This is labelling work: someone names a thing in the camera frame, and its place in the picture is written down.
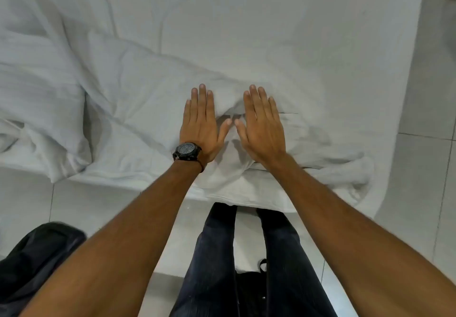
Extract person's leg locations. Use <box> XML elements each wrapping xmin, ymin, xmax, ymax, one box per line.
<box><xmin>170</xmin><ymin>202</ymin><xmax>238</xmax><ymax>317</ymax></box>
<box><xmin>256</xmin><ymin>207</ymin><xmax>338</xmax><ymax>317</ymax></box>

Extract black bag with loop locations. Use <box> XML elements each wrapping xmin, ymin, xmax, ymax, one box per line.
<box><xmin>233</xmin><ymin>259</ymin><xmax>270</xmax><ymax>317</ymax></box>

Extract person's right hand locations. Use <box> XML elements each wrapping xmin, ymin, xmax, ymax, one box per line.
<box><xmin>234</xmin><ymin>84</ymin><xmax>288</xmax><ymax>169</ymax></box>

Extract person's right forearm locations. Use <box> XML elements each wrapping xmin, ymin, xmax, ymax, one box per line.
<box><xmin>255</xmin><ymin>152</ymin><xmax>456</xmax><ymax>317</ymax></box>

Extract white sheeted bed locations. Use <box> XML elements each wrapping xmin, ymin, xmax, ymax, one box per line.
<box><xmin>67</xmin><ymin>0</ymin><xmax>427</xmax><ymax>220</ymax></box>

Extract person's left leg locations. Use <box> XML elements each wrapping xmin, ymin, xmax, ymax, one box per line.
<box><xmin>170</xmin><ymin>202</ymin><xmax>238</xmax><ymax>317</ymax></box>

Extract person's right leg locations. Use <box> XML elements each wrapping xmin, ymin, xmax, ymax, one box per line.
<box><xmin>256</xmin><ymin>207</ymin><xmax>338</xmax><ymax>317</ymax></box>

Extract white duvet blanket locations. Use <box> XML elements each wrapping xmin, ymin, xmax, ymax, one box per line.
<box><xmin>0</xmin><ymin>0</ymin><xmax>375</xmax><ymax>209</ymax></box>

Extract person's left hand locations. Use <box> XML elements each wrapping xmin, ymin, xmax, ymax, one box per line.
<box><xmin>179</xmin><ymin>84</ymin><xmax>233</xmax><ymax>165</ymax></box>

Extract black wristwatch brown strap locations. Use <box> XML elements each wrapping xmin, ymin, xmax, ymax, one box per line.
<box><xmin>172</xmin><ymin>142</ymin><xmax>204</xmax><ymax>172</ymax></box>

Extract black fabric bag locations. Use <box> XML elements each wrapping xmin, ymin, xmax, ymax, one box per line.
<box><xmin>0</xmin><ymin>222</ymin><xmax>87</xmax><ymax>317</ymax></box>

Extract person's left forearm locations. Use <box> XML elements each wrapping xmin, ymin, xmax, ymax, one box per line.
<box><xmin>19</xmin><ymin>159</ymin><xmax>204</xmax><ymax>317</ymax></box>

